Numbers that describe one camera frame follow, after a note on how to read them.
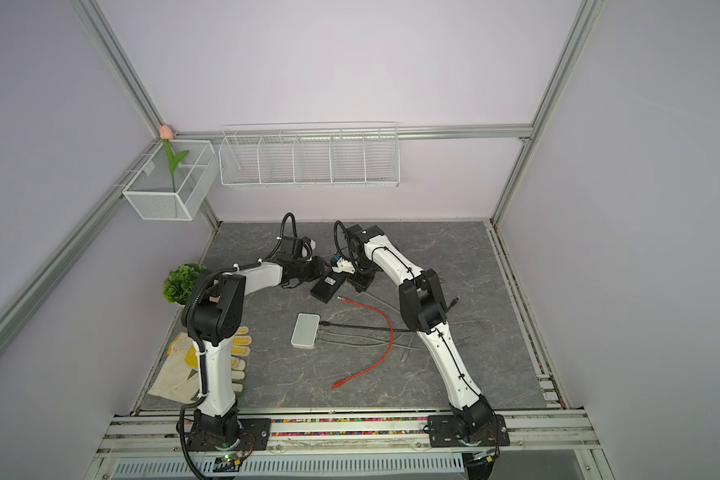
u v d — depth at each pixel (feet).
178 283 2.77
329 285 3.28
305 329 3.00
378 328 3.01
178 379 2.72
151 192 2.54
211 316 1.84
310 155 3.24
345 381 2.69
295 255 2.80
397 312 3.13
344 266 3.06
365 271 2.87
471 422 2.11
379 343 2.91
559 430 2.49
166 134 2.93
